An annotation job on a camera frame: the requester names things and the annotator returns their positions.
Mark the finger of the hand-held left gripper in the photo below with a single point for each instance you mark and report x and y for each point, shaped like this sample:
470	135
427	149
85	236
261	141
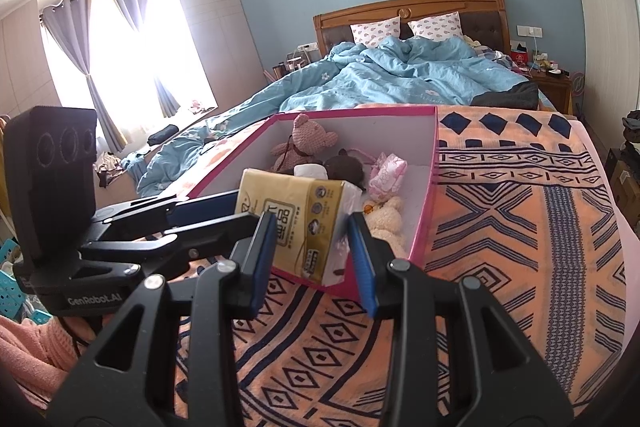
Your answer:
200	207
200	242

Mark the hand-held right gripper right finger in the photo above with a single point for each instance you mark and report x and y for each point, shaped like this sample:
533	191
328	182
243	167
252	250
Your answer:
362	257

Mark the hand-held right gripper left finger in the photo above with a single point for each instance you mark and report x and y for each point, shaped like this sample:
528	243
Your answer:
262	257

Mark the yellow tissue pack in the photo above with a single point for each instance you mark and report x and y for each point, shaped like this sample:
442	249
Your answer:
290	217

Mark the pink cardboard box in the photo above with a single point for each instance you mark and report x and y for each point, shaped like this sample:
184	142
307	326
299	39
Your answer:
420	207

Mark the pink satin flower pouch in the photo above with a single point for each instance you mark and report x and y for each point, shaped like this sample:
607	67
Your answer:
387	174

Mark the brown knitted bear plush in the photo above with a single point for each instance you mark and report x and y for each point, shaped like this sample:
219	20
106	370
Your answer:
345	169

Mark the pink knitted bear plush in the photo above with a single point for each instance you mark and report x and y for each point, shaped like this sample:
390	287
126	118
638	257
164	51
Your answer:
307	139

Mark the person's left forearm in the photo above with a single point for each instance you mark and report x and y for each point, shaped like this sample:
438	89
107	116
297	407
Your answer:
25	357

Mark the black pouch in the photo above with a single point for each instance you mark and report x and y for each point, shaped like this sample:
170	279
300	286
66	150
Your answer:
162	135

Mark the blue plastic basket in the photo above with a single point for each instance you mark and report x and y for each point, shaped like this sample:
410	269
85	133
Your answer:
20	287

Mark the orange patterned blanket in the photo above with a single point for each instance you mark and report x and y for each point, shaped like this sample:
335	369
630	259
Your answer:
500	232

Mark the grey purple curtain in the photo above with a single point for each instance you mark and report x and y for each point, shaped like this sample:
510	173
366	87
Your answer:
135	22
75	57

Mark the light blue duvet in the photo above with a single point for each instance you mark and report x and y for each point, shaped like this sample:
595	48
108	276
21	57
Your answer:
390	77

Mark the dark grey cloth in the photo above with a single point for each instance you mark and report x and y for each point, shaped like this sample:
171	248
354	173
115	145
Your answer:
505	96

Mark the white patterned pillow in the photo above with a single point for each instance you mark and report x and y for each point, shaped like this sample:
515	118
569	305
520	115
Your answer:
435	26
375	31

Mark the wooden nightstand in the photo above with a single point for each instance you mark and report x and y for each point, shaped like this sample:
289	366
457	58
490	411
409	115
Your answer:
552	92

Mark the red box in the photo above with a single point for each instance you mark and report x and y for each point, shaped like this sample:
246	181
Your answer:
519	58

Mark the wooden bed headboard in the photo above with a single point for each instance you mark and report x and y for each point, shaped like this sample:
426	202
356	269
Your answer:
450	4

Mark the pile of dark clothes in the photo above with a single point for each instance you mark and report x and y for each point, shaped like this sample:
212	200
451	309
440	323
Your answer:
631	127

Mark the white wall socket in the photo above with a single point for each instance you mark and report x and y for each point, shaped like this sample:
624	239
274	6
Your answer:
529	31

